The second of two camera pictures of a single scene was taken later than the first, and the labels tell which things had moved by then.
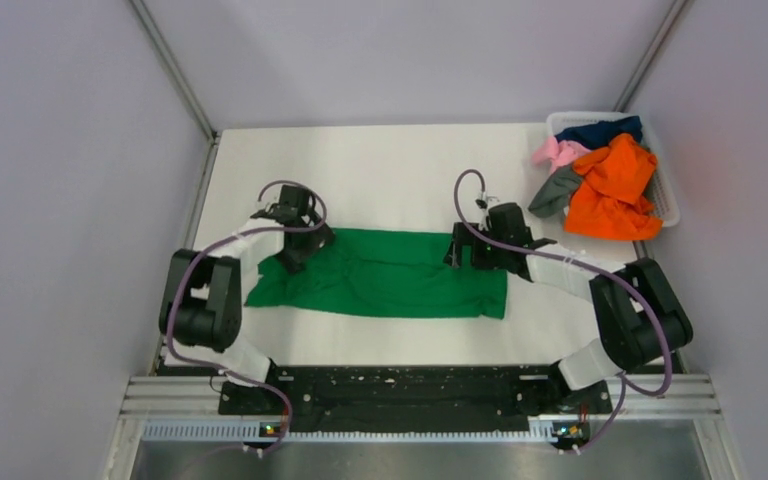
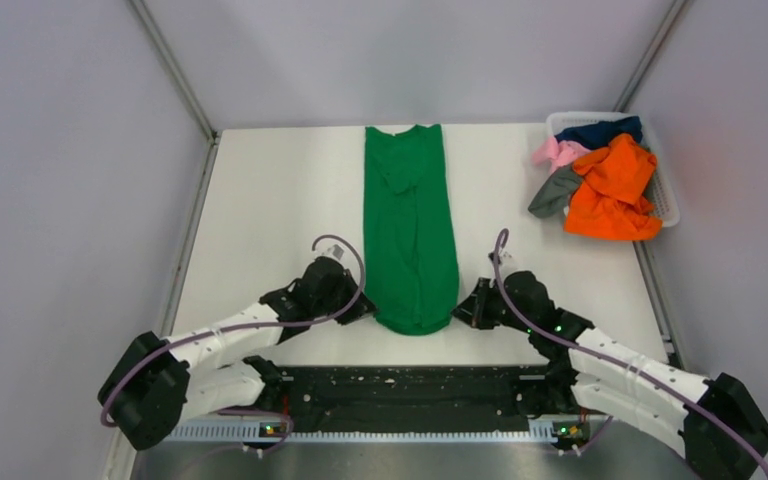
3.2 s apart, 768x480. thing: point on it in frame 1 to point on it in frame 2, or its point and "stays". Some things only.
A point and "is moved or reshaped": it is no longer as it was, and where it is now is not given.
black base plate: x=400 y=399 stays
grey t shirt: x=554 y=195 stays
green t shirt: x=383 y=270 is moved or reshaped
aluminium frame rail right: x=649 y=55 stays
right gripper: x=460 y=239 to x=474 y=308
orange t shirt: x=609 y=202 stays
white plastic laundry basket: x=663 y=197 stays
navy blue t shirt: x=599 y=134 stays
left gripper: x=292 y=258 to x=358 y=309
